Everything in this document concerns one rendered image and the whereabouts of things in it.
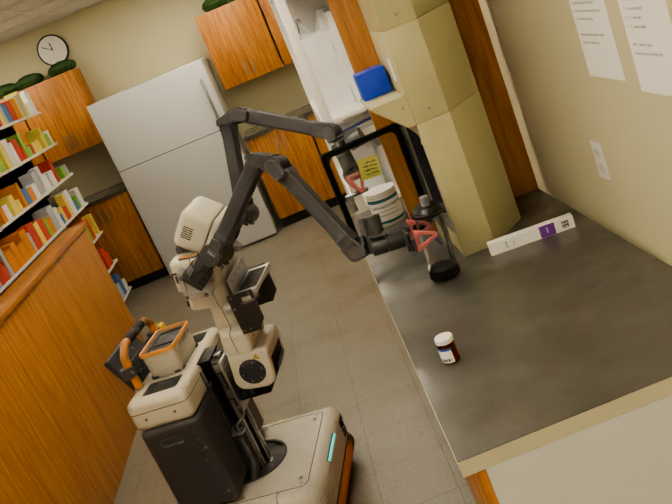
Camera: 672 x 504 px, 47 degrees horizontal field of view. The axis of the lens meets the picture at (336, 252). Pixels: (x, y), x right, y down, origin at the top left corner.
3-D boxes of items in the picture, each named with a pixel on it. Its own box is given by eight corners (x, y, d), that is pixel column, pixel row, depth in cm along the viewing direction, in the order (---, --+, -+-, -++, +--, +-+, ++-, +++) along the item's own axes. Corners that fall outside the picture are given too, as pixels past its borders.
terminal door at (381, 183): (435, 222, 281) (397, 121, 269) (360, 256, 278) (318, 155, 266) (434, 222, 282) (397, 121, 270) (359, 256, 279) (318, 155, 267)
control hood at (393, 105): (399, 113, 270) (389, 86, 267) (416, 125, 239) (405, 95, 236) (368, 126, 270) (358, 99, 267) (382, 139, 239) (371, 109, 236)
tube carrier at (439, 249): (455, 259, 249) (439, 199, 242) (464, 271, 239) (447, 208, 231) (424, 269, 249) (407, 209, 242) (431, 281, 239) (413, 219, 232)
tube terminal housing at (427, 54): (505, 206, 283) (436, 3, 260) (535, 228, 252) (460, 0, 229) (442, 232, 284) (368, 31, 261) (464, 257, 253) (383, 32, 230)
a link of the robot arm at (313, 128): (243, 121, 300) (229, 120, 291) (245, 106, 299) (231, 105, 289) (343, 140, 285) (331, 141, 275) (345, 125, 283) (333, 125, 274)
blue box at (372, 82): (388, 88, 265) (379, 63, 262) (392, 90, 255) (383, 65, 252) (361, 99, 265) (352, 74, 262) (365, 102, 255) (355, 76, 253)
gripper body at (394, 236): (404, 222, 243) (381, 228, 243) (410, 231, 233) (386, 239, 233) (409, 240, 245) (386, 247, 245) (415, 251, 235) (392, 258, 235)
